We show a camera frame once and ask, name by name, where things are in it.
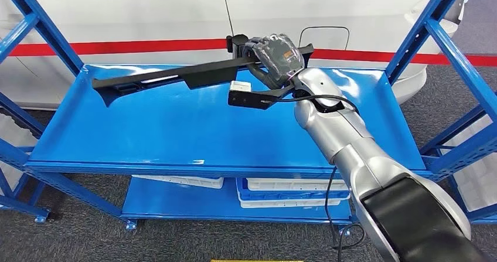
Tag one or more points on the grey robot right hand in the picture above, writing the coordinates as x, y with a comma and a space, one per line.
277, 58

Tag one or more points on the long black plastic part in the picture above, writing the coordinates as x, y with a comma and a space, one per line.
194, 75

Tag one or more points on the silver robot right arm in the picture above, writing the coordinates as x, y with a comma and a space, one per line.
349, 136

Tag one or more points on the blue plastic crate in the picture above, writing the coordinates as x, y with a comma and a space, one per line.
291, 195

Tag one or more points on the white vehicle with red stripe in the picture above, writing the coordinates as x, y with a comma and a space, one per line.
136, 15

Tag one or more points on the large white plastic bin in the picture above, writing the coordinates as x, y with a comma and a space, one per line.
11, 143
479, 175

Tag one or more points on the black chrome stanchion post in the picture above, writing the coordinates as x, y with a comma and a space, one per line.
235, 42

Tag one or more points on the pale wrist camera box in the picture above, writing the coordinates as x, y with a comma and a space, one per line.
240, 86

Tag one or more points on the black camera bracket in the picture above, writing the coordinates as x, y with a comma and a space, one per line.
248, 100

